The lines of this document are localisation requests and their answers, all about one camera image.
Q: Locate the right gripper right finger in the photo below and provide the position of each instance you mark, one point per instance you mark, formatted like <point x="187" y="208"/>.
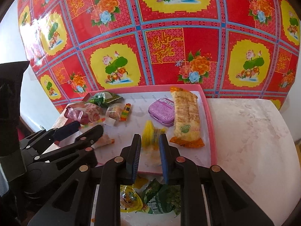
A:
<point x="178" y="170"/>

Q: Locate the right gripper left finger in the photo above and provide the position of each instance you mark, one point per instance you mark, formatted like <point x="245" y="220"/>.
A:
<point x="120" y="170"/>

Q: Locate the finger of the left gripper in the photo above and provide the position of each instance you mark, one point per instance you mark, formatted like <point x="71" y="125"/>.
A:
<point x="43" y="139"/>
<point x="82" y="142"/>

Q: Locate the yellow jelly cup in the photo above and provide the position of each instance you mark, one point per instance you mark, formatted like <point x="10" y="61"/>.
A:
<point x="130" y="201"/>

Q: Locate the green pea snack bag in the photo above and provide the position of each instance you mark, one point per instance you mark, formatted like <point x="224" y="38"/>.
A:
<point x="161" y="198"/>

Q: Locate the pink white drink pouch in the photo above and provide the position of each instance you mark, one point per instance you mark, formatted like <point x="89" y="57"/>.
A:
<point x="88" y="113"/>

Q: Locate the yellow green candy packet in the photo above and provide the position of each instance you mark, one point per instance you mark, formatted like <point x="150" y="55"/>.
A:
<point x="150" y="136"/>

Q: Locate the clear blue-edged snack packet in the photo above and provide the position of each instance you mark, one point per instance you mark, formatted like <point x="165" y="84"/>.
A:
<point x="151" y="156"/>

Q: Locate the orange gummy candy packet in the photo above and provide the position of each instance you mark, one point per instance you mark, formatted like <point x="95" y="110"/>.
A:
<point x="103" y="141"/>

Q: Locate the orange cracker packet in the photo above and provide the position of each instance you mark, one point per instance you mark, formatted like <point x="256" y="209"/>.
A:
<point x="187" y="122"/>

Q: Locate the clear rainbow candy packet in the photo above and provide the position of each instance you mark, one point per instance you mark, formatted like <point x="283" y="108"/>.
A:
<point x="118" y="111"/>

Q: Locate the green crumpled snack packet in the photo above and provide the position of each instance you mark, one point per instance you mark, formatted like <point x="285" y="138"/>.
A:
<point x="105" y="98"/>

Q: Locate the pink cardboard tray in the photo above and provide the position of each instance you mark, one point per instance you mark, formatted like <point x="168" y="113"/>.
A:
<point x="140" y="98"/>

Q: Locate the purple mint tin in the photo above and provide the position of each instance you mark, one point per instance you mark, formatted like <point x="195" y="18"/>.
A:
<point x="163" y="111"/>

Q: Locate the red floral wall covering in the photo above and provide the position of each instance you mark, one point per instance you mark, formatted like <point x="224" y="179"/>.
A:
<point x="231" y="48"/>

